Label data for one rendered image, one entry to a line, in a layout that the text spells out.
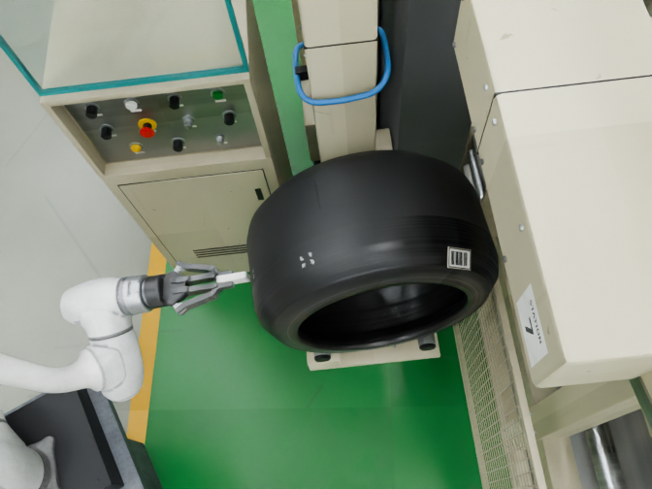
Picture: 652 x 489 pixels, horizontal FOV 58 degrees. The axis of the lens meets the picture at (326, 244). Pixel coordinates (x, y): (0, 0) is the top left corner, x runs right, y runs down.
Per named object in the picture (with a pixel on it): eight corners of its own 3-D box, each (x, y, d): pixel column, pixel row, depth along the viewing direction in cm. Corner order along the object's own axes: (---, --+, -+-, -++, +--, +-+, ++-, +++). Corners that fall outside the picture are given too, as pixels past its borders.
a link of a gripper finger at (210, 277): (177, 289, 137) (177, 283, 138) (222, 280, 136) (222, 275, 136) (169, 283, 134) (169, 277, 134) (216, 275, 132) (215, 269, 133)
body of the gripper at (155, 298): (141, 305, 131) (179, 299, 130) (142, 270, 135) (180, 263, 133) (156, 314, 138) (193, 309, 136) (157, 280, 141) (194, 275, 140)
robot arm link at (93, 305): (131, 269, 142) (144, 321, 144) (72, 279, 144) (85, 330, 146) (110, 280, 131) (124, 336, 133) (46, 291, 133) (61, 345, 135)
